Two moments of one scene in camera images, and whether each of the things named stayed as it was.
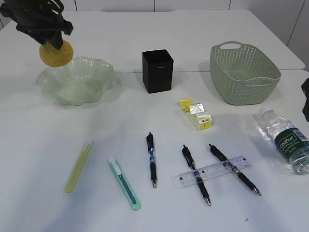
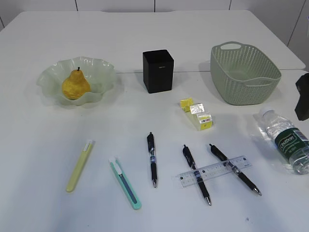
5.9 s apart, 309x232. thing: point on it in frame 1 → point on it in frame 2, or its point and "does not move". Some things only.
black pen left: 150,140 does not move
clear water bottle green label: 290,141 does not move
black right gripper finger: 305,88 → 301,109
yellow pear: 53,57 → 76,86
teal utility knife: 119,174 does not move
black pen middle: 196,173 does not move
